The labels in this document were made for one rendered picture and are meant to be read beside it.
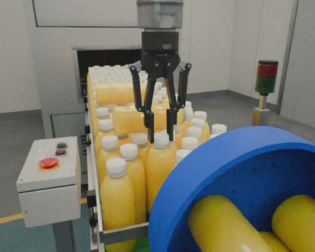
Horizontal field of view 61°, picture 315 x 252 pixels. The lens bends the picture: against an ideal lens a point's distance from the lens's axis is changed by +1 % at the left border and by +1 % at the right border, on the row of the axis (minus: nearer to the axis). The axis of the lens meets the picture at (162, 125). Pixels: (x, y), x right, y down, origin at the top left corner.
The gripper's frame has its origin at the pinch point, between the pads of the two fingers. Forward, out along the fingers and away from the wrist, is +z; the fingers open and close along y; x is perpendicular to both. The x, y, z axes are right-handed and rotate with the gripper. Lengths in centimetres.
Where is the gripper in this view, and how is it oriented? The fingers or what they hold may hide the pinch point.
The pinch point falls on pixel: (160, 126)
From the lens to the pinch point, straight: 59.7
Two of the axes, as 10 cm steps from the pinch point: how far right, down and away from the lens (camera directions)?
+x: -2.8, -3.3, 9.0
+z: 0.0, 9.4, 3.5
